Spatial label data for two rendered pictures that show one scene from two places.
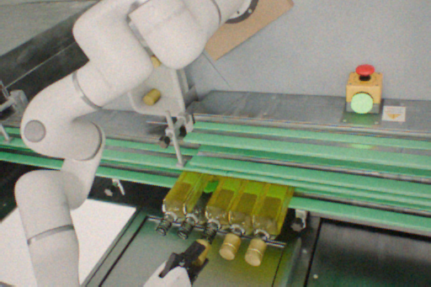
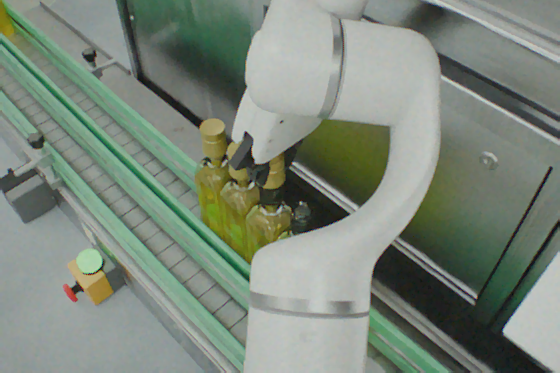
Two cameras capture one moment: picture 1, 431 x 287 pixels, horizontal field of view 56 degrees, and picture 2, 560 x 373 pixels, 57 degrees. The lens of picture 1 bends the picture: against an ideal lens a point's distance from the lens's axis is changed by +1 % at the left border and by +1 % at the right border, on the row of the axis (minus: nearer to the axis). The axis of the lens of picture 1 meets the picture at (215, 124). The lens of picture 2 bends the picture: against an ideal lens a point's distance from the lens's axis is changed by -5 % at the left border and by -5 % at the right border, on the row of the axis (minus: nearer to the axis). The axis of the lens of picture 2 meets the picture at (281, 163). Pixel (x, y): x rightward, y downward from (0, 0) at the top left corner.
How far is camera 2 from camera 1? 0.79 m
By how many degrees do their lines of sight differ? 53
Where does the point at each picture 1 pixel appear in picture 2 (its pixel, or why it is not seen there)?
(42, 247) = (266, 272)
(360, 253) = (223, 113)
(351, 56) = (80, 319)
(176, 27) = not seen: outside the picture
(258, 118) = (178, 324)
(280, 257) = not seen: hidden behind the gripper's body
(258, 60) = not seen: outside the picture
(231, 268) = (320, 140)
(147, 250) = (457, 230)
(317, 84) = (137, 321)
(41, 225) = (255, 327)
